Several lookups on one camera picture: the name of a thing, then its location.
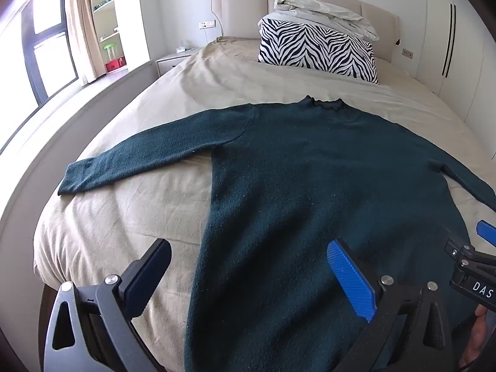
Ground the white shelf unit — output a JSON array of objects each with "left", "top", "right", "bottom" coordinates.
[{"left": 90, "top": 0, "right": 129, "bottom": 75}]

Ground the beige curtain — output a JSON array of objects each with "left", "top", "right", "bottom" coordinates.
[{"left": 64, "top": 0, "right": 100, "bottom": 85}]

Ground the black framed window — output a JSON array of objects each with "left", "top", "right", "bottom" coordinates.
[{"left": 0, "top": 0, "right": 81, "bottom": 153}]

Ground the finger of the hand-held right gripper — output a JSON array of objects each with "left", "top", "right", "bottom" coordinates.
[
  {"left": 443, "top": 237, "right": 476, "bottom": 261},
  {"left": 475, "top": 219, "right": 496, "bottom": 249}
]

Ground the white wardrobe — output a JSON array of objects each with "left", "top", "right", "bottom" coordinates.
[{"left": 416, "top": 0, "right": 496, "bottom": 132}]

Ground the zebra print pillow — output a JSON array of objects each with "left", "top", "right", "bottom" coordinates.
[{"left": 258, "top": 17, "right": 379, "bottom": 85}]

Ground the crumpled white duvet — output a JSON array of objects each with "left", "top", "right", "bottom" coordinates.
[{"left": 259, "top": 0, "right": 379, "bottom": 41}]

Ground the person's right hand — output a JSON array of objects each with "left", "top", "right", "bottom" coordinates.
[{"left": 462, "top": 305, "right": 489, "bottom": 367}]

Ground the white nightstand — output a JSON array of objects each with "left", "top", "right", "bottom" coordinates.
[{"left": 156, "top": 48, "right": 203, "bottom": 77}]

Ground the dark green knit sweater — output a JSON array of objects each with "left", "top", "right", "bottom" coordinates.
[{"left": 57, "top": 95, "right": 496, "bottom": 372}]

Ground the white window bench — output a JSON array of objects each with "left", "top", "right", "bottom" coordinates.
[{"left": 0, "top": 60, "right": 160, "bottom": 249}]

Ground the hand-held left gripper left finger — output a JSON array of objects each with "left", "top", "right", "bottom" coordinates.
[{"left": 42, "top": 238, "right": 173, "bottom": 372}]

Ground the beige padded headboard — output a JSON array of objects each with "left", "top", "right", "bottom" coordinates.
[{"left": 210, "top": 0, "right": 401, "bottom": 60}]

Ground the beige bed sheet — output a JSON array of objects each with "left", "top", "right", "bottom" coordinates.
[{"left": 33, "top": 35, "right": 496, "bottom": 372}]

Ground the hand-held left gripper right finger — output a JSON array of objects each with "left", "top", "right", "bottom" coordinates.
[{"left": 326, "top": 239, "right": 466, "bottom": 372}]

